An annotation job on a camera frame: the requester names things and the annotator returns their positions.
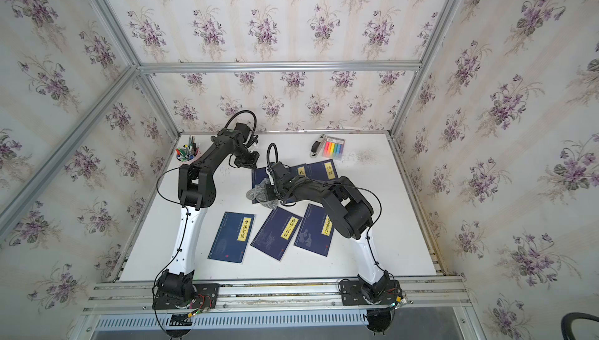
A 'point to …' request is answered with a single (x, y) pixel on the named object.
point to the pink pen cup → (188, 153)
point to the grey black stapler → (317, 146)
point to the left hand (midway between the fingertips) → (255, 170)
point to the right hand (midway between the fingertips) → (272, 194)
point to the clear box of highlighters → (334, 148)
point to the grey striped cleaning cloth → (258, 193)
